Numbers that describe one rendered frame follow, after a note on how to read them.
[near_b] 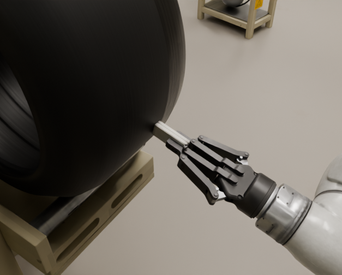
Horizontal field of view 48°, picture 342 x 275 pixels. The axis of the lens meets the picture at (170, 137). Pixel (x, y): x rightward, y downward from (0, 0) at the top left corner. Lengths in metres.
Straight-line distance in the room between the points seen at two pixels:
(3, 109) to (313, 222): 0.76
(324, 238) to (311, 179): 1.58
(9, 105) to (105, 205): 0.36
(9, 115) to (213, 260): 1.13
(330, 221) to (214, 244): 1.23
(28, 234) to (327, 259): 0.51
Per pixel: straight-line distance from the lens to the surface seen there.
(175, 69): 0.66
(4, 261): 0.91
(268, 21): 3.61
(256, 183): 0.65
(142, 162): 0.96
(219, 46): 3.30
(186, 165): 0.66
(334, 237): 0.65
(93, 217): 0.87
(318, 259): 0.65
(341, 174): 0.74
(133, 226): 1.90
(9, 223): 0.79
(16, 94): 1.07
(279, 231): 0.65
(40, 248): 0.76
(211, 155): 0.68
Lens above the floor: 1.54
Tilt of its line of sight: 42 degrees down
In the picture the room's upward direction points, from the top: straight up
